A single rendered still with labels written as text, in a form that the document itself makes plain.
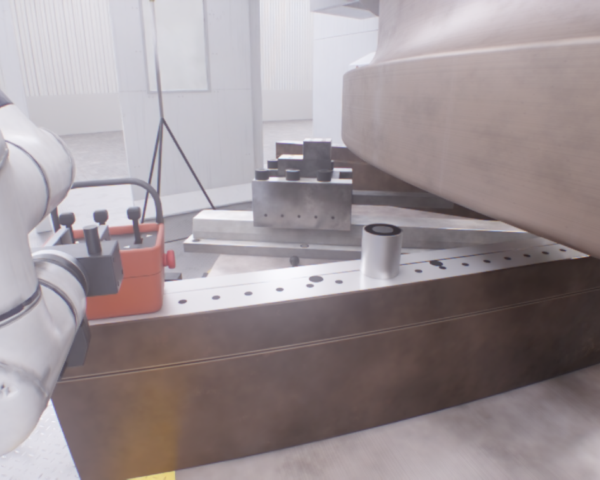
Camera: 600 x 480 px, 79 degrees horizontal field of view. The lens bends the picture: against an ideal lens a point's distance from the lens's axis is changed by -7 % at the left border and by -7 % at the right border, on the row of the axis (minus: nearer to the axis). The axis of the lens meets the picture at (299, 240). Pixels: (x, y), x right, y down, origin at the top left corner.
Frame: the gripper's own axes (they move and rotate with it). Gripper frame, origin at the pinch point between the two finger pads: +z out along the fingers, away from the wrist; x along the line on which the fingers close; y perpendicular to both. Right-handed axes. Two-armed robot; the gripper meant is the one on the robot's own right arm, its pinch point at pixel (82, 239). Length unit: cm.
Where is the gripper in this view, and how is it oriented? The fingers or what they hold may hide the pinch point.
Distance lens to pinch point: 60.2
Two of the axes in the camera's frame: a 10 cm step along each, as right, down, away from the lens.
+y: 0.0, -9.3, -3.6
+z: -2.7, -3.4, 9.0
